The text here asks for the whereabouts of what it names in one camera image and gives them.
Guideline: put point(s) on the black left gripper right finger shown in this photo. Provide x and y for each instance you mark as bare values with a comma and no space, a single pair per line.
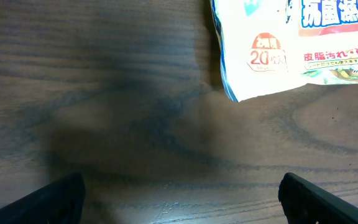
304,202

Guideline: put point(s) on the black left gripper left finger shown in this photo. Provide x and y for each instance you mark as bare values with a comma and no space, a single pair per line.
56,203

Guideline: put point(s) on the wet wipes pack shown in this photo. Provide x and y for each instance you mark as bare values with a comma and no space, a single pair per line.
269,46

